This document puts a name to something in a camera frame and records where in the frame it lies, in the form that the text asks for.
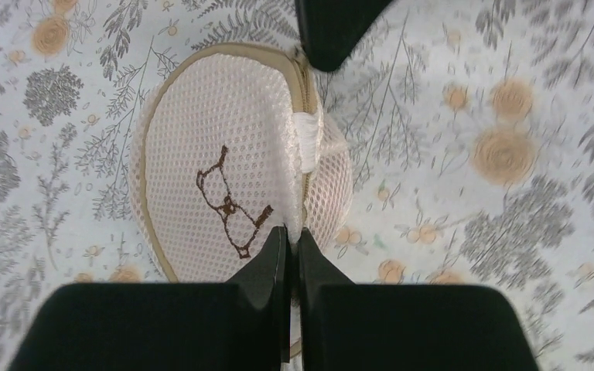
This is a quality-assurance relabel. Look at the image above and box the white mesh laundry bag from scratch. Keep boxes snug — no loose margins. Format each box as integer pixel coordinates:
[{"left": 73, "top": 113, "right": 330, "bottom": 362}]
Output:
[{"left": 128, "top": 42, "right": 354, "bottom": 359}]

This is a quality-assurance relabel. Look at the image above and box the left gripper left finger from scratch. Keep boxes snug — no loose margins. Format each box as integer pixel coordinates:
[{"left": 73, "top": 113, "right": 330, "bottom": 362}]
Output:
[{"left": 9, "top": 226, "right": 290, "bottom": 370}]

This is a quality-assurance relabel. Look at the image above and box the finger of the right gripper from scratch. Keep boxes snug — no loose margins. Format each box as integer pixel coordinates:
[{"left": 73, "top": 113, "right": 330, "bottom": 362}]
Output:
[{"left": 295, "top": 0, "right": 392, "bottom": 72}]

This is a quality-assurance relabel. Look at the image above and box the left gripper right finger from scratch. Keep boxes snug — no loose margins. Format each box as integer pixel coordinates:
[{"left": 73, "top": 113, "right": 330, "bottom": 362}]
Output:
[{"left": 297, "top": 230, "right": 538, "bottom": 370}]

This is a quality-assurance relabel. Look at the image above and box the floral tablecloth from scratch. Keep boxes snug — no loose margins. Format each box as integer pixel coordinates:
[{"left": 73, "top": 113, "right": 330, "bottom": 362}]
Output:
[{"left": 0, "top": 1, "right": 594, "bottom": 370}]

